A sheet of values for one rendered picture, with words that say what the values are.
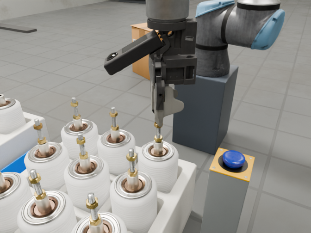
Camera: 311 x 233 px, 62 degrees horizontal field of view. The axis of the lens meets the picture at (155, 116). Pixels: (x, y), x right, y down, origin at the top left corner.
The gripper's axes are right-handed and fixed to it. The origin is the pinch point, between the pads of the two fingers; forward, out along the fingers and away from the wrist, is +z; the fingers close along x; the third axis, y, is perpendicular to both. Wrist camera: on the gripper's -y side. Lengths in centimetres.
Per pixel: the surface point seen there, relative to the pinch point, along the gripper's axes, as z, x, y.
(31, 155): 9.3, 2.5, -28.4
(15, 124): 15, 27, -41
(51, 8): 31, 382, -100
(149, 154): 9.3, -1.4, -1.6
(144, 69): 29, 106, 8
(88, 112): 35, 66, -24
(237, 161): 1.7, -14.6, 12.6
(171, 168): 11.7, -4.1, 3.2
